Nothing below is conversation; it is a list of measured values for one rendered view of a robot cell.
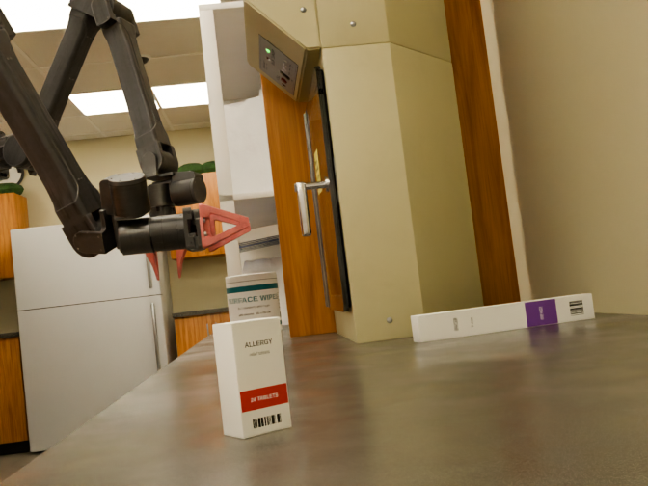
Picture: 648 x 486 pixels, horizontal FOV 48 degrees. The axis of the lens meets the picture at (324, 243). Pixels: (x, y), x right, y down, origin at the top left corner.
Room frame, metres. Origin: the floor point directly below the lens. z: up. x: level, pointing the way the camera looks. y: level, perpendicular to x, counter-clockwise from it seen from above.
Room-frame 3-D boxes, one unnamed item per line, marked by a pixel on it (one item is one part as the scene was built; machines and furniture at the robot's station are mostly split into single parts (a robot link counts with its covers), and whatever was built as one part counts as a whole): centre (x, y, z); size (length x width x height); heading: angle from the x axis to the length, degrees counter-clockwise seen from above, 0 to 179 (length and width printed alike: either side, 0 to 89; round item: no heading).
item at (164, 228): (1.16, 0.23, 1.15); 0.10 x 0.07 x 0.07; 5
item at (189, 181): (1.55, 0.30, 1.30); 0.11 x 0.09 x 0.12; 69
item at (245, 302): (1.85, 0.19, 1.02); 0.13 x 0.13 x 0.15
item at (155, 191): (1.56, 0.33, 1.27); 0.07 x 0.06 x 0.07; 69
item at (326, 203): (1.29, -0.01, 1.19); 0.30 x 0.01 x 0.40; 5
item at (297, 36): (1.29, 0.04, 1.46); 0.32 x 0.11 x 0.10; 5
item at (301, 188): (1.18, 0.01, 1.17); 0.05 x 0.03 x 0.10; 95
